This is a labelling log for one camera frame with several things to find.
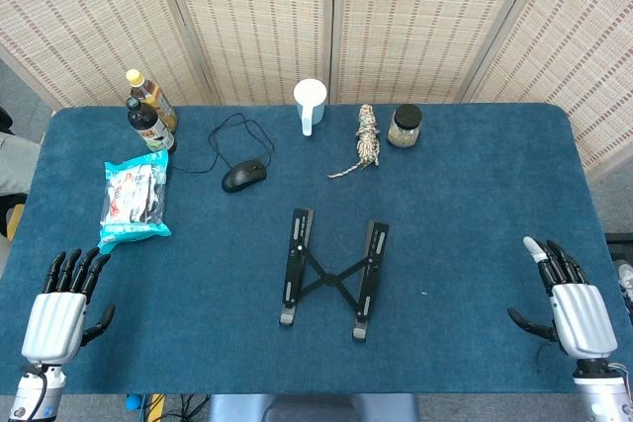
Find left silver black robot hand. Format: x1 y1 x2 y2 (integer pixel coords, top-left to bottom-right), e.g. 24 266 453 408
20 246 117 367

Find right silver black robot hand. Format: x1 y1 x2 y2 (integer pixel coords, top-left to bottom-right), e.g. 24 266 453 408
506 236 619 362

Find black folding laptop stand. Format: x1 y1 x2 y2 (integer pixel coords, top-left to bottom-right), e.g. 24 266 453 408
278 208 391 343

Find woven folding screen panel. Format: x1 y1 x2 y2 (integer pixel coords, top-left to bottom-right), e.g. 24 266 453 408
462 0 633 184
155 0 338 107
333 0 545 105
0 0 222 110

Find grey sneaker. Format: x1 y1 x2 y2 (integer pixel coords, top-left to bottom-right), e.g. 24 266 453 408
615 259 633 315

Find black and yellow item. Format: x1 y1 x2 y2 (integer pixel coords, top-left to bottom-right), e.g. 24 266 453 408
0 192 29 241

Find teal snack bag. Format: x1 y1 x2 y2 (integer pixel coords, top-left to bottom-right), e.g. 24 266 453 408
97 148 173 255

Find person in grey trousers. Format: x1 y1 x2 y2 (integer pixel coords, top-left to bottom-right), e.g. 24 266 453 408
0 106 44 198

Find blue table mat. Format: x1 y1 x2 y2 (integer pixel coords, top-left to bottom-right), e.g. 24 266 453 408
0 103 625 396

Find black cap dark bottle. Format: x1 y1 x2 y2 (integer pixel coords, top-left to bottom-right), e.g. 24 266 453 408
125 97 178 154

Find black computer mouse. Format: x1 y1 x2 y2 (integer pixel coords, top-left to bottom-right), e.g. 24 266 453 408
221 158 269 194

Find yellow cap tea bottle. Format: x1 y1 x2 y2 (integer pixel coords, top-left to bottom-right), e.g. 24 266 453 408
125 68 180 134

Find black lid glass jar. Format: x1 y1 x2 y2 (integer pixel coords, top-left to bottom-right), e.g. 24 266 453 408
386 104 424 149

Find grey robot torso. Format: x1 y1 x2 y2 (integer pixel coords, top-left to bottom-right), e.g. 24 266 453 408
207 393 421 422

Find white and blue mug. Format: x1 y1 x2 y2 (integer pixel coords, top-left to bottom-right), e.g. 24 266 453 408
293 78 329 137

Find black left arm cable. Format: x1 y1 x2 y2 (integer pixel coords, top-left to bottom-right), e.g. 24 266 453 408
20 365 51 418

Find black floor cables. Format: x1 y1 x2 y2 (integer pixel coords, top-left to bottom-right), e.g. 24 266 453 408
165 393 213 422

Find black mouse cable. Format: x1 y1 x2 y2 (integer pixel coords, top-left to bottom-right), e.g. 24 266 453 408
167 113 276 175

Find speckled rope bundle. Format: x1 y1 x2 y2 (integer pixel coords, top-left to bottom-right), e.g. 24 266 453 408
326 104 382 180

